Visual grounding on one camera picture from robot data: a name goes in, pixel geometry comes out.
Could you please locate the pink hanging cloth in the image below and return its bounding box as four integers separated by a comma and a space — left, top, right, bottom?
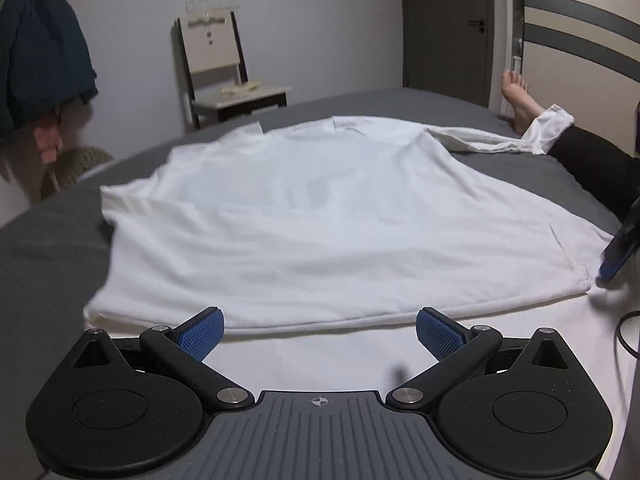
32, 113, 63, 166

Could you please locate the white long sleeve shirt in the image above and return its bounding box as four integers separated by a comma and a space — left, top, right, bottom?
84, 116, 639, 478

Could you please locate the woven grey waste basket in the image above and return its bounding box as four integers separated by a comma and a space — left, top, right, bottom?
40, 146, 114, 200

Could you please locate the dark grey bed sheet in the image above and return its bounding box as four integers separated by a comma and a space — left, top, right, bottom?
0, 86, 624, 411

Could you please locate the dark teal hanging jacket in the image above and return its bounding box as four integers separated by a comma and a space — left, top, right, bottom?
1, 0, 98, 148

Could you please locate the person bare foot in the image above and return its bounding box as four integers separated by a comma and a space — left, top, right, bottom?
501, 70, 544, 136

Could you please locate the yellow item on chair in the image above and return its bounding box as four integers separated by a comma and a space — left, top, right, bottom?
221, 80, 262, 96

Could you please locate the dark wooden door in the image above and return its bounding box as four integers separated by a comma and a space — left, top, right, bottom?
402, 0, 494, 106

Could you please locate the cream and black wooden chair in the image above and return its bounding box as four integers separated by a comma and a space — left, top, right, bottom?
172, 9, 291, 130

